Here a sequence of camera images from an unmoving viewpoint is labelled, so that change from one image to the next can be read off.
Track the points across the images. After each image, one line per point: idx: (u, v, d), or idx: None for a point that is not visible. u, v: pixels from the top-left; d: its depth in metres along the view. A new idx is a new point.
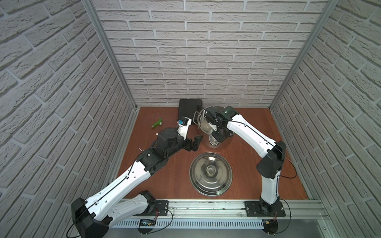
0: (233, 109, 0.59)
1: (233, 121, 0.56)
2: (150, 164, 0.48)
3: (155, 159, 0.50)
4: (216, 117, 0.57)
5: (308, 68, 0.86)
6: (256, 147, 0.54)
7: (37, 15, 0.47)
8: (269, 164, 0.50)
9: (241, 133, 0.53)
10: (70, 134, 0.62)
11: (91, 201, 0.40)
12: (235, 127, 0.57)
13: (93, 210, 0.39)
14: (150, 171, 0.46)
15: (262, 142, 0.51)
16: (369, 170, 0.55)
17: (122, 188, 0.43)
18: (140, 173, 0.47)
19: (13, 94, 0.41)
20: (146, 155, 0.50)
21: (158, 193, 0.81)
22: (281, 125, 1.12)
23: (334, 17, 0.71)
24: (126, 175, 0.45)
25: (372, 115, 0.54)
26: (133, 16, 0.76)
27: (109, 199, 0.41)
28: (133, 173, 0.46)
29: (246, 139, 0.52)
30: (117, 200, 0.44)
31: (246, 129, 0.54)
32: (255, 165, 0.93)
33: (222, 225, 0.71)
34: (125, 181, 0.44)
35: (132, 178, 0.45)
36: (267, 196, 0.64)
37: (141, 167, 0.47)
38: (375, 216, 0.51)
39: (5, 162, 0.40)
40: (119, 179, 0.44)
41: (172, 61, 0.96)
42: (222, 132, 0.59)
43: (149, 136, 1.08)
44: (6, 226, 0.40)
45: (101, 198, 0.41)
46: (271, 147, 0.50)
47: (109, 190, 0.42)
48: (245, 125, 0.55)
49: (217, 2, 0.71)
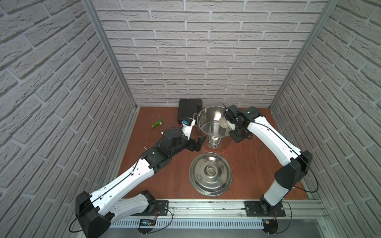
0: (257, 111, 0.55)
1: (255, 123, 0.53)
2: (154, 161, 0.49)
3: (159, 157, 0.51)
4: (237, 116, 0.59)
5: (308, 68, 0.86)
6: (278, 152, 0.50)
7: (37, 14, 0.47)
8: (290, 175, 0.46)
9: (263, 137, 0.53)
10: (70, 134, 0.62)
11: (95, 195, 0.41)
12: (258, 128, 0.53)
13: (97, 205, 0.39)
14: (154, 170, 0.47)
15: (286, 149, 0.47)
16: (369, 170, 0.55)
17: (126, 184, 0.44)
18: (144, 171, 0.48)
19: (12, 94, 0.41)
20: (150, 153, 0.51)
21: (158, 192, 0.81)
22: (281, 125, 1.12)
23: (334, 17, 0.71)
24: (131, 171, 0.46)
25: (372, 115, 0.54)
26: (133, 16, 0.76)
27: (113, 194, 0.41)
28: (137, 170, 0.47)
29: (268, 143, 0.52)
30: (121, 196, 0.45)
31: (270, 133, 0.50)
32: (254, 165, 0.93)
33: (222, 225, 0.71)
34: (130, 177, 0.45)
35: (136, 175, 0.46)
36: (271, 198, 0.64)
37: (145, 165, 0.48)
38: (375, 216, 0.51)
39: (5, 162, 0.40)
40: (124, 175, 0.45)
41: (172, 61, 0.96)
42: (239, 132, 0.69)
43: (149, 136, 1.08)
44: (6, 225, 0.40)
45: (105, 193, 0.41)
46: (294, 155, 0.45)
47: (114, 186, 0.43)
48: (268, 129, 0.51)
49: (217, 2, 0.71)
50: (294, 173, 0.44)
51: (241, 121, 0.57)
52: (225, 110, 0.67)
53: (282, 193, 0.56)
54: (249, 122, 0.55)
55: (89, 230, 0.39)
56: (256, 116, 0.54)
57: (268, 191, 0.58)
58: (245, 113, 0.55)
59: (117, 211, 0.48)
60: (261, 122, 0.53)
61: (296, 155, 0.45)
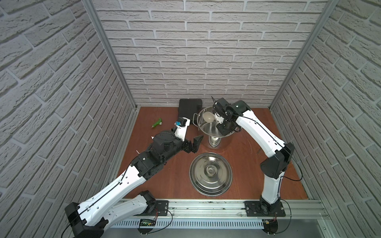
0: (245, 104, 0.57)
1: (243, 117, 0.54)
2: (144, 169, 0.46)
3: (150, 163, 0.47)
4: (226, 110, 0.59)
5: (308, 68, 0.86)
6: (263, 145, 0.53)
7: (37, 14, 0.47)
8: (275, 165, 0.49)
9: (250, 129, 0.56)
10: (70, 134, 0.62)
11: (83, 207, 0.40)
12: (245, 121, 0.55)
13: (85, 217, 0.38)
14: (145, 176, 0.49)
15: (271, 142, 0.50)
16: (369, 169, 0.55)
17: (114, 194, 0.42)
18: (133, 179, 0.45)
19: (13, 95, 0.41)
20: (141, 160, 0.48)
21: (158, 192, 0.81)
22: (281, 125, 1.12)
23: (334, 17, 0.71)
24: (119, 180, 0.44)
25: (372, 115, 0.54)
26: (133, 16, 0.76)
27: (100, 206, 0.40)
28: (126, 178, 0.45)
29: (254, 137, 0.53)
30: (110, 205, 0.43)
31: (256, 126, 0.52)
32: (254, 165, 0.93)
33: (222, 225, 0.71)
34: (118, 187, 0.43)
35: (125, 184, 0.44)
36: (268, 195, 0.65)
37: (134, 172, 0.45)
38: (375, 216, 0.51)
39: (5, 162, 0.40)
40: (112, 184, 0.43)
41: (172, 61, 0.96)
42: (227, 126, 0.72)
43: (149, 136, 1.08)
44: (6, 225, 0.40)
45: (93, 204, 0.40)
46: (279, 147, 0.49)
47: (101, 197, 0.41)
48: (255, 122, 0.53)
49: (217, 2, 0.71)
50: (278, 164, 0.48)
51: (229, 115, 0.59)
52: (215, 103, 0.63)
53: (275, 187, 0.58)
54: (237, 115, 0.57)
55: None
56: (245, 110, 0.55)
57: (264, 189, 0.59)
58: (233, 106, 0.56)
59: (112, 216, 0.48)
60: (249, 115, 0.54)
61: (281, 147, 0.49)
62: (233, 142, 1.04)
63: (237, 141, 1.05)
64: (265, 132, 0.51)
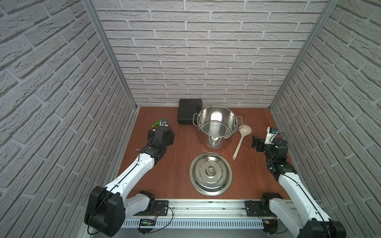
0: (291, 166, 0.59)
1: (285, 175, 0.56)
2: (152, 153, 0.57)
3: (155, 150, 0.58)
4: (270, 166, 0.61)
5: (308, 67, 0.86)
6: (301, 210, 0.47)
7: (37, 14, 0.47)
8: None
9: (290, 192, 0.53)
10: (70, 134, 0.62)
11: (111, 185, 0.43)
12: (287, 181, 0.55)
13: (116, 191, 0.42)
14: (153, 161, 0.59)
15: (312, 209, 0.44)
16: (369, 170, 0.55)
17: (136, 171, 0.49)
18: (147, 160, 0.54)
19: (13, 95, 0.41)
20: (147, 148, 0.58)
21: (158, 193, 0.81)
22: (281, 125, 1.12)
23: (334, 17, 0.71)
24: (137, 162, 0.52)
25: (372, 115, 0.54)
26: (133, 16, 0.76)
27: (128, 180, 0.45)
28: (142, 161, 0.53)
29: (294, 199, 0.51)
30: (133, 182, 0.48)
31: (298, 189, 0.50)
32: (255, 165, 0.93)
33: (222, 225, 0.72)
34: (137, 166, 0.50)
35: (142, 164, 0.52)
36: (274, 206, 0.63)
37: (146, 156, 0.55)
38: (375, 216, 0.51)
39: (5, 162, 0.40)
40: (131, 166, 0.50)
41: (172, 61, 0.96)
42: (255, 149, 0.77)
43: (149, 136, 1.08)
44: (5, 226, 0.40)
45: (120, 181, 0.44)
46: (319, 217, 0.42)
47: (125, 175, 0.47)
48: (297, 184, 0.52)
49: (217, 2, 0.71)
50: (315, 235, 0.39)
51: (272, 171, 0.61)
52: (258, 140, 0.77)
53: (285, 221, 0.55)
54: (280, 173, 0.58)
55: (106, 218, 0.41)
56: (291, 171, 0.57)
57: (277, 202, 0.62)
58: (277, 163, 0.61)
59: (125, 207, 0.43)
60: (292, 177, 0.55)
61: (322, 218, 0.42)
62: (234, 142, 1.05)
63: (237, 141, 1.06)
64: (306, 198, 0.47)
